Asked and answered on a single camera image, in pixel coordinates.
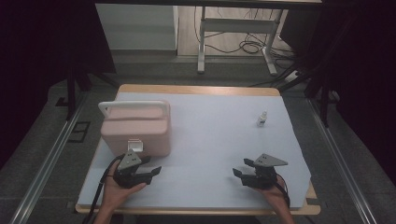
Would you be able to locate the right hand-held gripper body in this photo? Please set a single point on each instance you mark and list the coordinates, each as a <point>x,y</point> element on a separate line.
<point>264,174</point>

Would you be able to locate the white power strip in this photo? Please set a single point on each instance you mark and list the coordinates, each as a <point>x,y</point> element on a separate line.
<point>292,76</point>

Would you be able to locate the white cabinet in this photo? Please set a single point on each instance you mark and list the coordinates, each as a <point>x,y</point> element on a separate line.
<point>137,28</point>

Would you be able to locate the person's left hand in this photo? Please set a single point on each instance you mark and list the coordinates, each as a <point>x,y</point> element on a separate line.
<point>115,194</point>

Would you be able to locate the dark curtain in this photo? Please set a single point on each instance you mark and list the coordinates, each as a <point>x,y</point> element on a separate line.
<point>37,62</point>
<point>367,77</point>

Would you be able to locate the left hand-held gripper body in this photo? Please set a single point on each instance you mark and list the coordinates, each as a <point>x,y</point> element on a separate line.
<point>129,161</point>

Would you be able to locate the white desk frame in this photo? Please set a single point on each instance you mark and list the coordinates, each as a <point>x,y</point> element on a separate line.
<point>236,25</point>

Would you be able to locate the person's right hand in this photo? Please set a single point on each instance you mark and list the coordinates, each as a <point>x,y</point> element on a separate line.
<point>277,196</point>

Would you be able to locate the small white bottle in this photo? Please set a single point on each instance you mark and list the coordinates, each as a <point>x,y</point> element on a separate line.
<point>262,119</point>

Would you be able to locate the black metal stand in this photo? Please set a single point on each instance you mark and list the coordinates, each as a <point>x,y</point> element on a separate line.
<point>71,90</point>
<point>323,93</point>

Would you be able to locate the white table sheet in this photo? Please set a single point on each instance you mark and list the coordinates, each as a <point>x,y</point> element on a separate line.
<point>211,140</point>

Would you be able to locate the metal floor rail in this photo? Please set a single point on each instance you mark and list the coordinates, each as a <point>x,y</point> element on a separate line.
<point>46,161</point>
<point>339,161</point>

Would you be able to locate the pink storage box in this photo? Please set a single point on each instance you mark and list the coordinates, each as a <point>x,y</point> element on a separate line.
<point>140,130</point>

